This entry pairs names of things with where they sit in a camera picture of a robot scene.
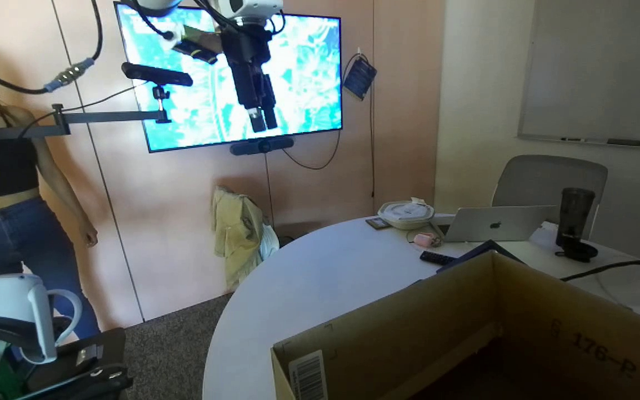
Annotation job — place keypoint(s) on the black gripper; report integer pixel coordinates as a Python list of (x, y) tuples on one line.
[(248, 46)]

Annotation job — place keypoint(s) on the brown cardboard box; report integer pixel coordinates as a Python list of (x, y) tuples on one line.
[(422, 326)]

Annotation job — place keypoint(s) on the black bar under TV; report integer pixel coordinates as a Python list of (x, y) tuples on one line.
[(261, 145)]

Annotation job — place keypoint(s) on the small dark flat item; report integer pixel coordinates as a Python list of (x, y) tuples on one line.
[(376, 221)]

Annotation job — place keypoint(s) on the white bowl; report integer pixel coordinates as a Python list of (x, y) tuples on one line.
[(406, 213)]

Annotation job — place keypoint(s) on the black clamp bar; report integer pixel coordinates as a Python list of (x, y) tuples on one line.
[(60, 123)]

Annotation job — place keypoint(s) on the black remote control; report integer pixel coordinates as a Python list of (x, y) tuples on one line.
[(437, 256)]

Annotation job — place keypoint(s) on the silver laptop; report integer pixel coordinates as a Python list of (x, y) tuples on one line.
[(493, 223)]

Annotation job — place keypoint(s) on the person in jeans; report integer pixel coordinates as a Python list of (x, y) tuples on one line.
[(9, 207)]

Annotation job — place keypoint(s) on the large grey chair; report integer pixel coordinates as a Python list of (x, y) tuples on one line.
[(533, 179)]

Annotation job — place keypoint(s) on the black equipment stand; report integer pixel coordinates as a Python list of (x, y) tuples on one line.
[(76, 369)]

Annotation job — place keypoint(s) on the black tumbler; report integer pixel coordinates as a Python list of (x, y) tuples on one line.
[(574, 213)]

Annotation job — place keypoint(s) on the wall mounted TV screen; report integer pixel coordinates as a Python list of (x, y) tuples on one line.
[(304, 74)]

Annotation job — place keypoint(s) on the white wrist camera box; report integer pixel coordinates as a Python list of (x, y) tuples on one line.
[(256, 11)]

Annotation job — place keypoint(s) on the black wall device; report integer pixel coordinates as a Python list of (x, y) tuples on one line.
[(360, 74)]

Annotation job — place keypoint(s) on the black camera on pole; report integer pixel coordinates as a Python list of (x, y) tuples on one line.
[(157, 74)]

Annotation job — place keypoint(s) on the wall whiteboard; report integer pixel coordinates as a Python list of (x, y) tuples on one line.
[(594, 68)]

